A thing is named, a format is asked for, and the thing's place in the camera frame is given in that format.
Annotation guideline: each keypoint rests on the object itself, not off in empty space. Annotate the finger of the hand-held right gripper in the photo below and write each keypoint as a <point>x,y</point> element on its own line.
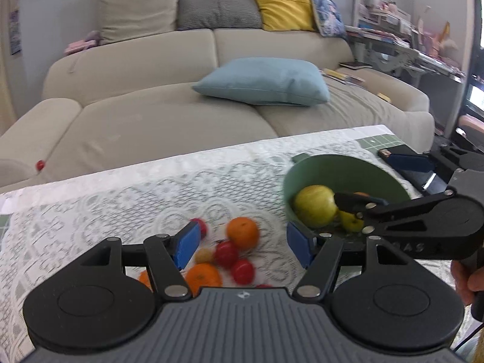
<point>400,215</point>
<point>410,162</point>

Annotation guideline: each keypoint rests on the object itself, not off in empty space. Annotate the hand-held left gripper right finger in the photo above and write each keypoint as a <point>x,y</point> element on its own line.
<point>298,244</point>

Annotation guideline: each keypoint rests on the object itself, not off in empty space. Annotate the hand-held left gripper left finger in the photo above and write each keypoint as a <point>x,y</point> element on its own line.
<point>187,244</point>

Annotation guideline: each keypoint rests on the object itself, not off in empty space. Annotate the small brown round fruit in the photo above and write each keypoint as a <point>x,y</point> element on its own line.
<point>204,256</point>

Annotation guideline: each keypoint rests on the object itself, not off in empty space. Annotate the large yellow-green apple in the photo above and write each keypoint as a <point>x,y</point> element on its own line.
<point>315,206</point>

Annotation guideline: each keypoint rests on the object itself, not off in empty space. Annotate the small yellow apple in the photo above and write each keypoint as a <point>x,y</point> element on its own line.
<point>349,222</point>

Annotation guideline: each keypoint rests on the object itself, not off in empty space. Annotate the green bowl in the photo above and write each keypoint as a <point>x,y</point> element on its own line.
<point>340,170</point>

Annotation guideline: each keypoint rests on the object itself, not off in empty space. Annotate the person's right hand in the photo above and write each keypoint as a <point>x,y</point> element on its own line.
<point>463,281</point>

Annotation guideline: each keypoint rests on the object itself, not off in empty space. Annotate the green cutting mat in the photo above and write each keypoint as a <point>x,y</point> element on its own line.
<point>378,140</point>

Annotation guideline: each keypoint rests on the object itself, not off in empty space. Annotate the small yellow block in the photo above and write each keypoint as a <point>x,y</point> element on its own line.
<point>384,97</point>

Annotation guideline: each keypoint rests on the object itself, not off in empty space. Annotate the pink chair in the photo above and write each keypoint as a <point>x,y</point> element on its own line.
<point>472,124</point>

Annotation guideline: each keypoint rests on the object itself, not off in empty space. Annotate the white lace tablecloth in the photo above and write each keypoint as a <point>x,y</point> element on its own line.
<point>113,204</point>

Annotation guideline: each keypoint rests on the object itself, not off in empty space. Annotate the screen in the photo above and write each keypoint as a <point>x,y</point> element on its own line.
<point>477,98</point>

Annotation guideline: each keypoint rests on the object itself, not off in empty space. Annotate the stack of thin books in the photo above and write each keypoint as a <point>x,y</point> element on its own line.
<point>344,76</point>

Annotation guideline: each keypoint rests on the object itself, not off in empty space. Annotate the black book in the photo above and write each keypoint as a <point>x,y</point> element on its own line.
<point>355,64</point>

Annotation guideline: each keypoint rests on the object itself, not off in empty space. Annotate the cluttered white desk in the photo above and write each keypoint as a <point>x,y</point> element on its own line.
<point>400,49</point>

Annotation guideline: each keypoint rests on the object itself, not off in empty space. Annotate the beige sofa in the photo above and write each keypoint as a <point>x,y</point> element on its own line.
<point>151,121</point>

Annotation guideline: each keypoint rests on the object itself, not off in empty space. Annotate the light blue pillow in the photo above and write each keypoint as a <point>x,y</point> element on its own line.
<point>264,81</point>

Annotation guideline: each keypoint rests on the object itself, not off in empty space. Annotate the small red ball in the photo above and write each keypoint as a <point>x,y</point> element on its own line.
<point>40,165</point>

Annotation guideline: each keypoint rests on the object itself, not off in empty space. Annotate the blue patterned cushion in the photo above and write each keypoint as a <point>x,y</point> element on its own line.
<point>328,14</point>

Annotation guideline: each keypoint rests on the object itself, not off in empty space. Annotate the yellow cushion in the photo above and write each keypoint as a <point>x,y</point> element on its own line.
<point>284,3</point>

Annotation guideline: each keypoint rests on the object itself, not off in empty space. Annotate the pink box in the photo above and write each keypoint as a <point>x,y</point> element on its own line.
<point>79,47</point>

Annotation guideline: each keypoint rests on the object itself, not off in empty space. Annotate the grey plush toy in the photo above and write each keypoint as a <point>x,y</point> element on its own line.
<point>92,37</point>

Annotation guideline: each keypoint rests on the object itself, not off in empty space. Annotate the houndstooth cushion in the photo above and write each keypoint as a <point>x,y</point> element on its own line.
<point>219,12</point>

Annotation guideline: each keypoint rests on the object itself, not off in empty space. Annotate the beige cushion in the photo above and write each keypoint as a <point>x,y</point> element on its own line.
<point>138,5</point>

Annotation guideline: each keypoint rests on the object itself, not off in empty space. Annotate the wall poster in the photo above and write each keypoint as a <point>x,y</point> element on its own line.
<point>14,30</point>

